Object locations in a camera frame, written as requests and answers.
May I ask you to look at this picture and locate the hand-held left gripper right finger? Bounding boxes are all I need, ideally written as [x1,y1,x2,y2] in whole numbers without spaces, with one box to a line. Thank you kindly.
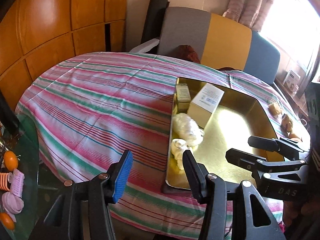
[182,150,287,240]

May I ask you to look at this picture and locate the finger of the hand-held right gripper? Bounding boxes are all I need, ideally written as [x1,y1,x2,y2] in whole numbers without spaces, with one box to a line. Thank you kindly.
[226,148,308,178]
[248,135,312,162]

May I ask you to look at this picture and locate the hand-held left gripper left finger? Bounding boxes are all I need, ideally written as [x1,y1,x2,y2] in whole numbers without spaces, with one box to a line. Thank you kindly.
[29,149,134,240]

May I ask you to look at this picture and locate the gold metal tray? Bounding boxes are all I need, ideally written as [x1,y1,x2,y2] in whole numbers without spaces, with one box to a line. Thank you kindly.
[162,77,285,194]

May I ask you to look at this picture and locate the clear plastic white bundle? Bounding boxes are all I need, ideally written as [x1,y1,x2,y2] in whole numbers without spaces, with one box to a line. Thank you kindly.
[173,113,204,147]

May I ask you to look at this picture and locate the small white plastic bag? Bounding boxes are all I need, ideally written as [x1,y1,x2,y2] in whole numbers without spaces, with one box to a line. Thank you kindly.
[171,139,193,170]

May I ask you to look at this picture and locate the small brown toy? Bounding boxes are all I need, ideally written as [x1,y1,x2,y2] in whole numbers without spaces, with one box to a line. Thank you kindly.
[281,114,294,132]

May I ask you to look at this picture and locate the yellow knitted toy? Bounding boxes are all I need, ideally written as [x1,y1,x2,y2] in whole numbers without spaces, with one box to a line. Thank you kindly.
[269,102,282,117]

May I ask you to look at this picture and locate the wooden desk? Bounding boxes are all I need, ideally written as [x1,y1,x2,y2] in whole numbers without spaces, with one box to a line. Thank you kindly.
[274,62,310,123]

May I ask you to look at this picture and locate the beige cardboard box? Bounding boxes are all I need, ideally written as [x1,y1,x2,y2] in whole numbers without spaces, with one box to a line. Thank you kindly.
[187,83,225,128]

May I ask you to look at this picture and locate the white printed box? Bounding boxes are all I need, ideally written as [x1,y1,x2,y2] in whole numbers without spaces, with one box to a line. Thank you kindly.
[284,69,302,85]

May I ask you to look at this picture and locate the striped pink green tablecloth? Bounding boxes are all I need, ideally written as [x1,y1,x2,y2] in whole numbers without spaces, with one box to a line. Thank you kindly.
[15,52,312,233]

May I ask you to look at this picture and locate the small olive box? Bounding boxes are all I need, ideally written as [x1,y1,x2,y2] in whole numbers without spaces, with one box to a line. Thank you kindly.
[175,84,192,110]

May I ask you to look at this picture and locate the green glass table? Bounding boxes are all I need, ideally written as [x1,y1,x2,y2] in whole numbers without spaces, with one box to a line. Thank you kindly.
[0,115,40,240]

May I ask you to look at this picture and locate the pink hair comb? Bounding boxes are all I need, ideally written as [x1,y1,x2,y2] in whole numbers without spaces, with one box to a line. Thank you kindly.
[7,169,25,198]

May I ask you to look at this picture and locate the orange fruit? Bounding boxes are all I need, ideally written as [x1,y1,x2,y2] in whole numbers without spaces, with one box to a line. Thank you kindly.
[0,212,15,230]
[3,150,20,169]

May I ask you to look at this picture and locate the pink round pads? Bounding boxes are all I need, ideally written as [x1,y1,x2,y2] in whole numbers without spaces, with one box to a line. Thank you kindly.
[1,191,24,215]

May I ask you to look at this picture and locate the dark red cushion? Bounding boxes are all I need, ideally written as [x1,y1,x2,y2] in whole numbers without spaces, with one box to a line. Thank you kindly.
[175,44,202,64]

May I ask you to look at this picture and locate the orange ribbed clip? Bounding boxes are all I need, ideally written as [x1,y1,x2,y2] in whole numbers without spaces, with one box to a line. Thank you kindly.
[0,172,13,193]

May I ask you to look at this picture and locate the window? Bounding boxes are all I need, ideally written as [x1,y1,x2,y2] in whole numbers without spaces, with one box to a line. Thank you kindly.
[260,0,320,80]

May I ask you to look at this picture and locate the white foam board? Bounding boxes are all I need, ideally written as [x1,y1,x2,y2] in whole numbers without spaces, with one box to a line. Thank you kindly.
[129,37,160,54]

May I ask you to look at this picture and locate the grey yellow blue sofa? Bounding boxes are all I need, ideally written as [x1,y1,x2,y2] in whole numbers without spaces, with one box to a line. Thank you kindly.
[156,6,280,85]

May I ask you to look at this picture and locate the pink floral curtain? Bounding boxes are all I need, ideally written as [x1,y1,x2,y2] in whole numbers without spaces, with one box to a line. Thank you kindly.
[224,0,282,28]

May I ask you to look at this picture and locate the black rolled mat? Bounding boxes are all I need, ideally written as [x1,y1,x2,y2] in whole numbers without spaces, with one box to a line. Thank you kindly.
[141,0,170,45]

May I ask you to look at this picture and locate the wooden cabinet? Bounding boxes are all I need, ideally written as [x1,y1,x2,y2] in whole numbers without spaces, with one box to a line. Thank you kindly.
[0,0,129,110]

